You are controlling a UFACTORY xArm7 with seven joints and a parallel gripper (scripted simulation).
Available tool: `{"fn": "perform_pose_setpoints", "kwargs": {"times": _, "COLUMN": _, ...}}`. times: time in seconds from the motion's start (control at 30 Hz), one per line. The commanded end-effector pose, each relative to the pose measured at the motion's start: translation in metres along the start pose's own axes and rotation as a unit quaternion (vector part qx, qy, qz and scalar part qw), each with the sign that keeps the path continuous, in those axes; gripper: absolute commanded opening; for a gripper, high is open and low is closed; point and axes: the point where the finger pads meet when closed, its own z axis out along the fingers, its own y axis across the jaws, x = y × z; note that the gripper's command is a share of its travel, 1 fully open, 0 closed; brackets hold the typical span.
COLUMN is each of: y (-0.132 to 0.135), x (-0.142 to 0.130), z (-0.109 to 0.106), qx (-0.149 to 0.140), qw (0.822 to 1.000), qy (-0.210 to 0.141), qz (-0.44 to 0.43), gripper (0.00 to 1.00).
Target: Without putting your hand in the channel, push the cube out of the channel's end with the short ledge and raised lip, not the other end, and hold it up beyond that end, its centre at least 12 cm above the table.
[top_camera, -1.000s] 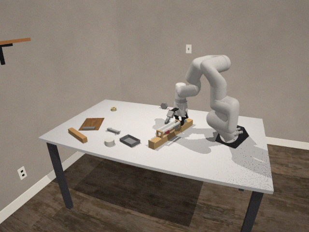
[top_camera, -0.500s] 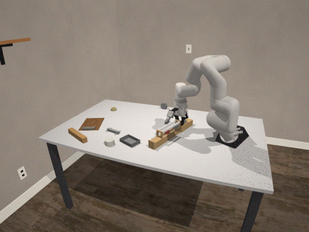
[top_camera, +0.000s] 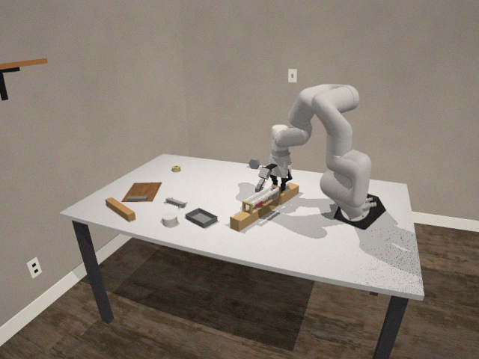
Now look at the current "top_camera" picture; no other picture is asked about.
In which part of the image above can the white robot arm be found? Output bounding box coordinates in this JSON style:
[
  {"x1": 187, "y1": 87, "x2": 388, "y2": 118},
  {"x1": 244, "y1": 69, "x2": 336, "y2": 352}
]
[{"x1": 272, "y1": 84, "x2": 376, "y2": 221}]

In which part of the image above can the brown wooden clipboard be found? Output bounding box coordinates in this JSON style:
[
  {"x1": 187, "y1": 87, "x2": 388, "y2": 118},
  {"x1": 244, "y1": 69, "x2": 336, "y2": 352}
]
[{"x1": 122, "y1": 182, "x2": 161, "y2": 202}]

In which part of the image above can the wooden batten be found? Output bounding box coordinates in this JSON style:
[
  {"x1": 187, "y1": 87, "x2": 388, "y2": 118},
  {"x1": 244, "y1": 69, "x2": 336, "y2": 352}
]
[{"x1": 106, "y1": 197, "x2": 136, "y2": 222}]

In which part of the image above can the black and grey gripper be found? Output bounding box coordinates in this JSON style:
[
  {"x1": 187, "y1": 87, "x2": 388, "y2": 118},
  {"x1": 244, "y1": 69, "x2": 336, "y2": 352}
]
[{"x1": 269, "y1": 154, "x2": 293, "y2": 192}]

